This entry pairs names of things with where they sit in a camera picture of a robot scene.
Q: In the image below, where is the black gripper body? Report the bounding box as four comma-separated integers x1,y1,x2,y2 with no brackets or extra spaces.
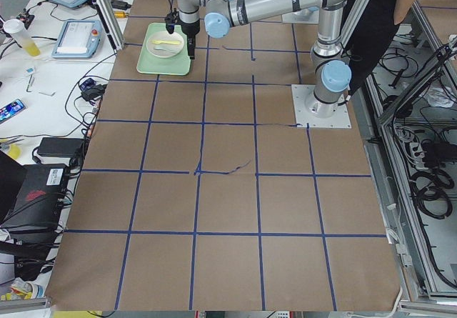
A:
164,9,199,41

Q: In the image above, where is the white round plate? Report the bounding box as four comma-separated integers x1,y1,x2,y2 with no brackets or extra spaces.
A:
146,31,185,58

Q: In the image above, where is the yellow plastic fork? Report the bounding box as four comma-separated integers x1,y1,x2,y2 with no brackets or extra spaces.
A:
151,39,181,45

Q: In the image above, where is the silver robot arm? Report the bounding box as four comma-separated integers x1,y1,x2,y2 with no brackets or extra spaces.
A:
165,0,351,118

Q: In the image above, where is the mint green plastic spoon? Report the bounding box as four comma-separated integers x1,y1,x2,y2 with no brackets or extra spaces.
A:
154,45,180,54

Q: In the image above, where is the mint green tray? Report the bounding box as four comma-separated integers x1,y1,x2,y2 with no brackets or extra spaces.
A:
136,23,191,76

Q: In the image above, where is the near teach pendant tablet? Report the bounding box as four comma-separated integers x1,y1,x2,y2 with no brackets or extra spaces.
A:
51,20,102,59

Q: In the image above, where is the bottle with yellow liquid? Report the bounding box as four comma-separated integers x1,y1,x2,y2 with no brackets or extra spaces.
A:
3,19,41,56

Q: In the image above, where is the black power adapter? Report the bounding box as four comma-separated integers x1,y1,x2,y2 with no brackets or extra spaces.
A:
37,137,83,158

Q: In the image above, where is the smartphone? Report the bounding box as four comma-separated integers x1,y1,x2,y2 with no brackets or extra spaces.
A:
0,99,26,124

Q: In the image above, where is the person in black apron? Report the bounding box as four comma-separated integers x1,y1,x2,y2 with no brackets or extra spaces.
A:
346,0,415,96

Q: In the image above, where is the black computer case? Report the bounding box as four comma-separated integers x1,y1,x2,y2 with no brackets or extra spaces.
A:
1,152,69,233

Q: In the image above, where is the aluminium frame post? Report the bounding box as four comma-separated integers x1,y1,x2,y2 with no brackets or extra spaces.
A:
92,0,125,51

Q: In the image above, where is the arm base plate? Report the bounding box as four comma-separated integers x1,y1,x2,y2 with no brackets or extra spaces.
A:
281,9,319,25
291,84,351,129

